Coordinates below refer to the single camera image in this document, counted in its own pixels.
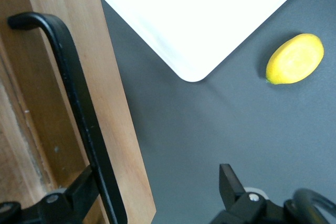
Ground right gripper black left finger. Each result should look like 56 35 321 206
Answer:
39 166 100 224

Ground white rectangular plastic tray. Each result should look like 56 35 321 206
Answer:
92 0 317 83

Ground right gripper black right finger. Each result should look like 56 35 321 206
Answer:
219 163 267 217

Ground black metal drawer handle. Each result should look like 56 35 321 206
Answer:
7 11 129 224

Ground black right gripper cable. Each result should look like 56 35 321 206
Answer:
283 188 336 224

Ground yellow lemon half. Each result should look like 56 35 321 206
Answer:
265 33 325 86

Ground wooden drawer with larger recess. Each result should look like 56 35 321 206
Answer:
0 0 158 224

